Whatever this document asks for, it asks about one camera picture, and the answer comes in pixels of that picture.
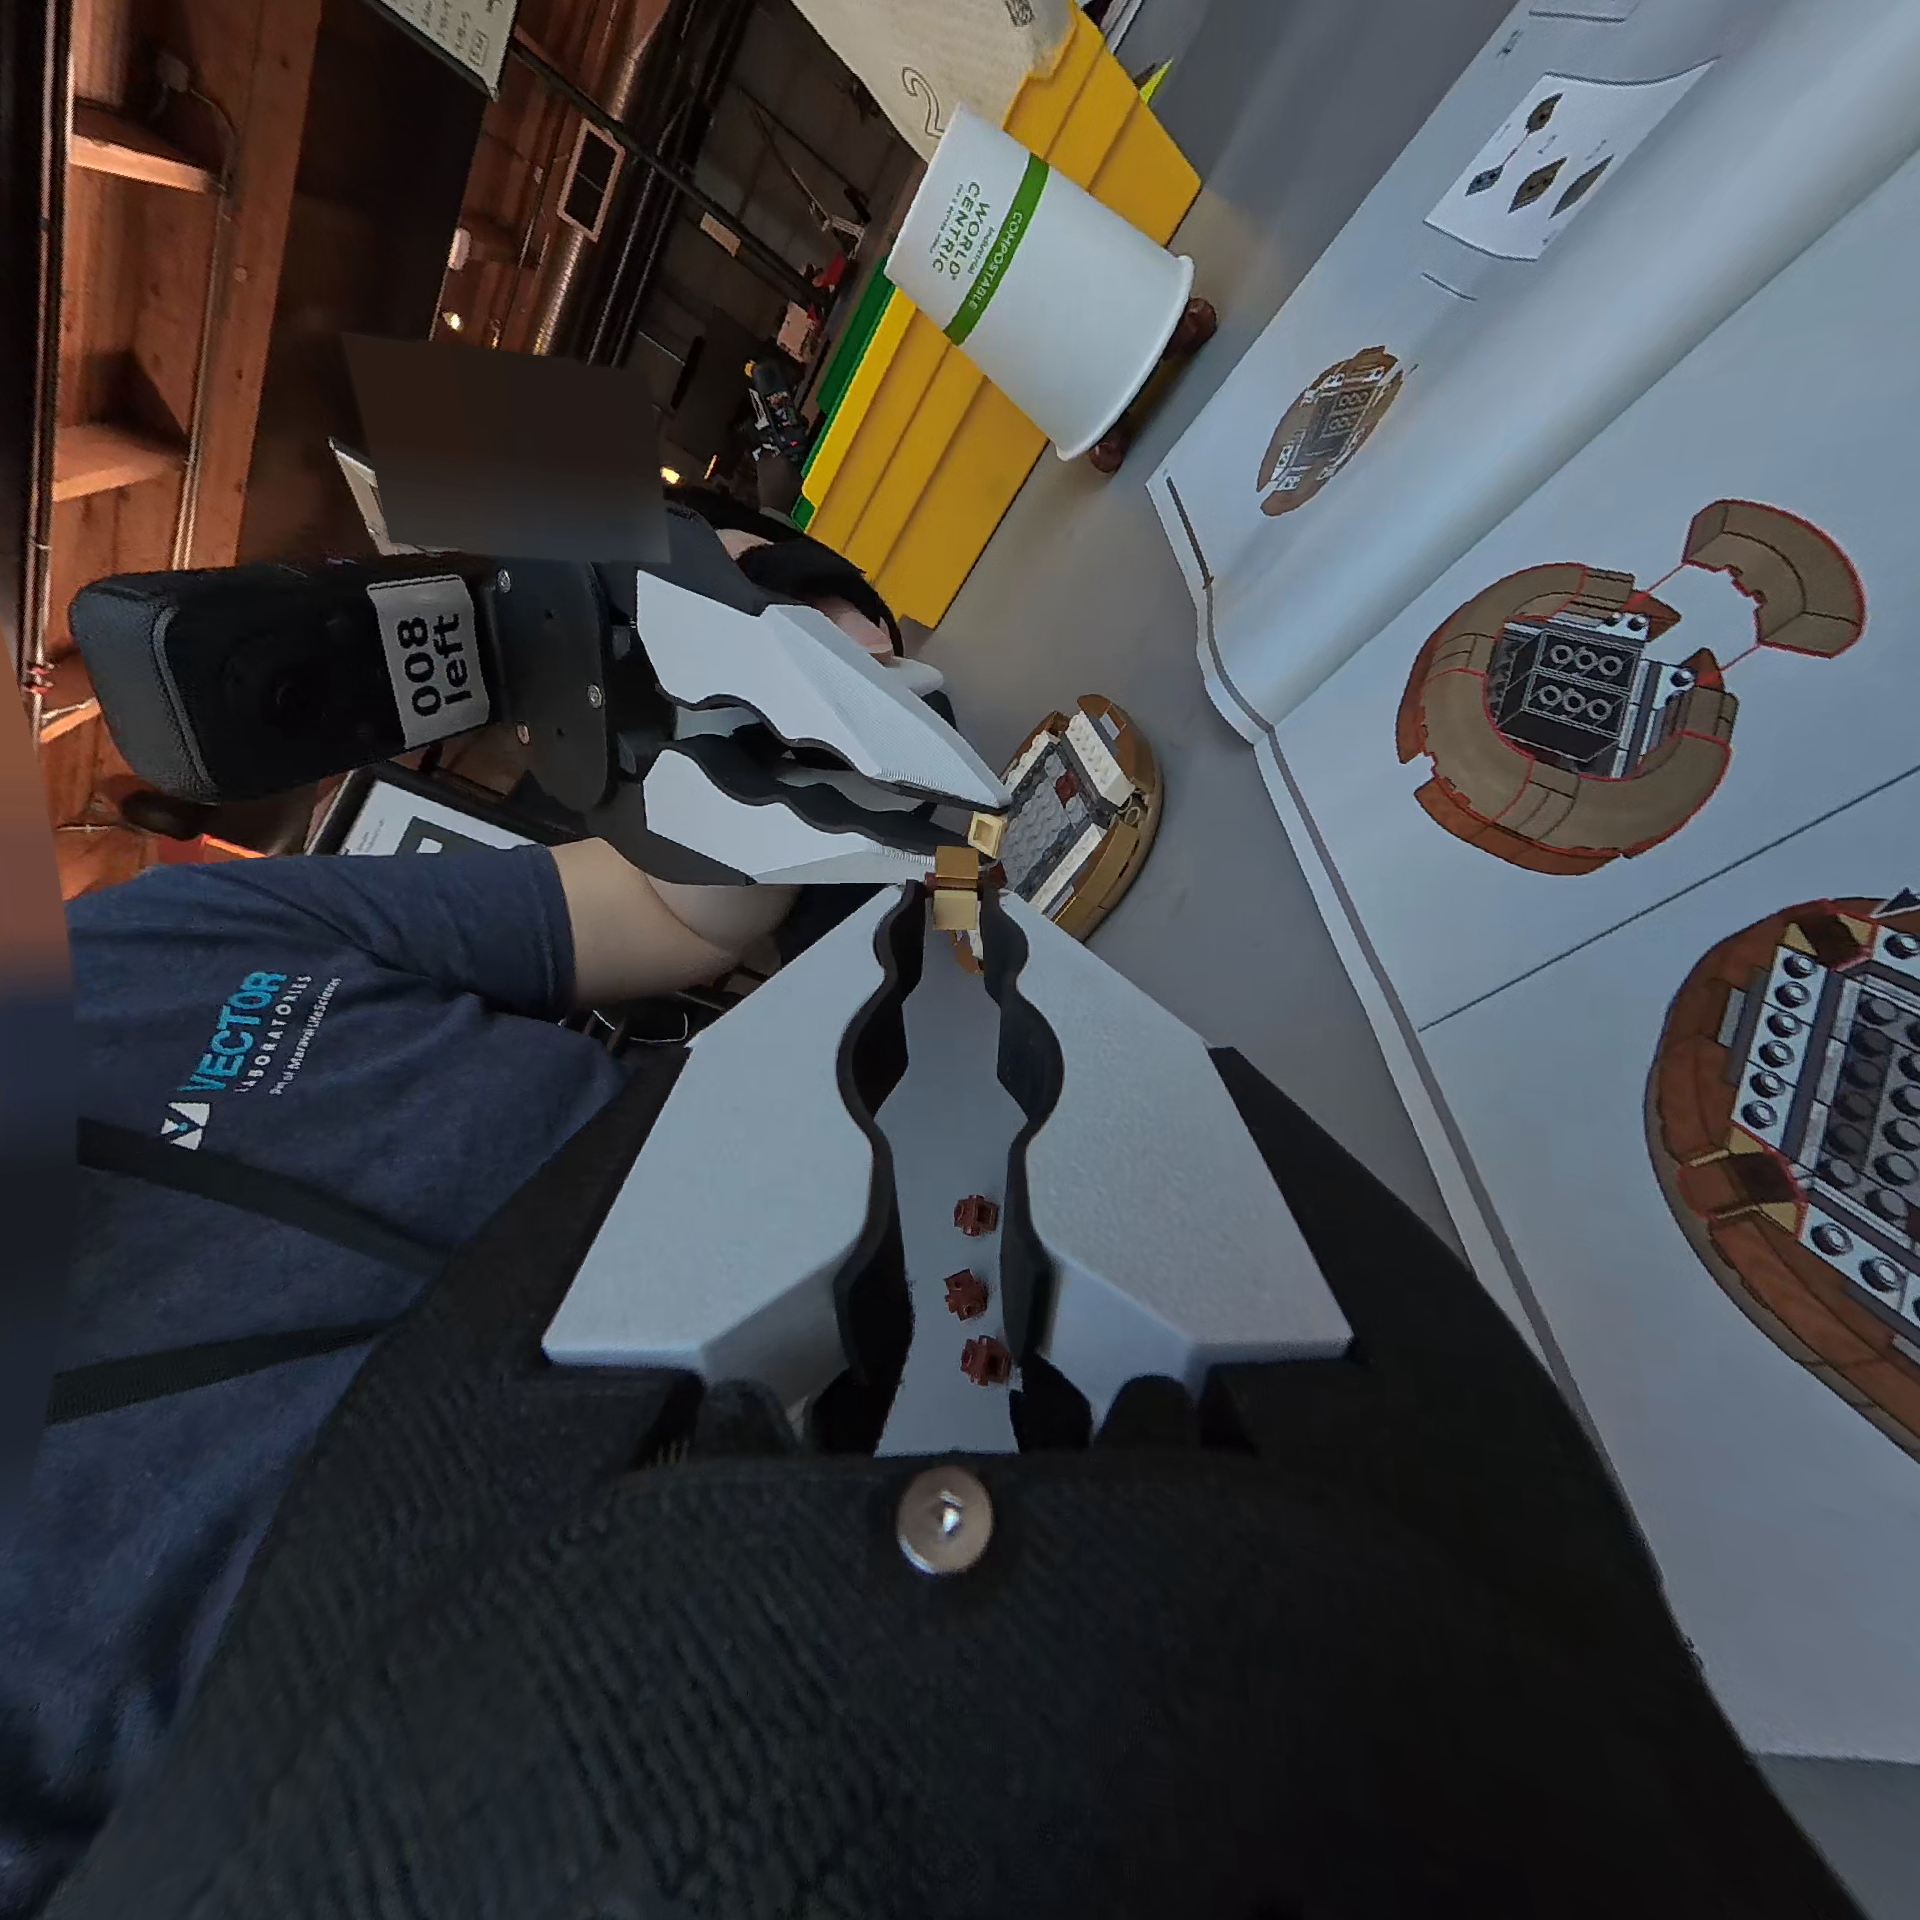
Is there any black white marker sign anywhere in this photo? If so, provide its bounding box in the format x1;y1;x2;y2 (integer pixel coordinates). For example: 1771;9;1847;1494
303;762;557;869

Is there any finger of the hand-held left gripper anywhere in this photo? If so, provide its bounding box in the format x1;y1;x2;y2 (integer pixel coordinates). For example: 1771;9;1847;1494
629;566;1011;813
645;741;965;892

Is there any white paper notice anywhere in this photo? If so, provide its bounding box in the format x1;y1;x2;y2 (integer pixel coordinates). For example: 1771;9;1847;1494
359;0;521;104

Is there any yellow plastic bin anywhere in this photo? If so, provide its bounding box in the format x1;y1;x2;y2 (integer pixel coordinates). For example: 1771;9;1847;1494
800;0;1203;634

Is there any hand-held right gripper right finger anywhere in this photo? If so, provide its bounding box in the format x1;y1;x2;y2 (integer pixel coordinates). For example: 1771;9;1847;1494
975;892;1351;1401

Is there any person's left hand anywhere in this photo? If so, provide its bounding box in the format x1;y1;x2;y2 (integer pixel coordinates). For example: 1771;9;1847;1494
717;513;901;666

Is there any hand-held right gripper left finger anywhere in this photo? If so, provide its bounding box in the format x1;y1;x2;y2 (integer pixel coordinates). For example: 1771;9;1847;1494
540;885;923;1410

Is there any white paper cup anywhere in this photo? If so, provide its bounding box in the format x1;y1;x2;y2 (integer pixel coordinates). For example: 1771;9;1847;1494
881;104;1195;467

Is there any person's blue t-shirt torso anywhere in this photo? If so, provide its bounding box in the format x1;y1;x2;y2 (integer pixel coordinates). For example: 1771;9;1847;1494
0;842;629;1920

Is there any round gold lego base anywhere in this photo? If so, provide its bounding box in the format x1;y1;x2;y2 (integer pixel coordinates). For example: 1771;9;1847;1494
985;691;1168;950

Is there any numbered paper bag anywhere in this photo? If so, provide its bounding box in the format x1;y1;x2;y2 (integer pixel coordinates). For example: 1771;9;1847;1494
785;0;1079;158

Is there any lego instruction booklet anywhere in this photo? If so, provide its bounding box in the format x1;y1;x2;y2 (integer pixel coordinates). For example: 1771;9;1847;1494
1146;0;1920;1764

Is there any person's left forearm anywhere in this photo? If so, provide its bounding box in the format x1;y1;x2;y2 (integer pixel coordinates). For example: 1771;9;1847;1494
555;837;843;1003

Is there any black lanyard with reel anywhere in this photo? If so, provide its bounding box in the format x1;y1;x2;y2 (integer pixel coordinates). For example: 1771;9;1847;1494
47;1115;449;1424

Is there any green plastic bin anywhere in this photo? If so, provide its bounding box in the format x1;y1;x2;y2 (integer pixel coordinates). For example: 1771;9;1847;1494
785;249;901;531

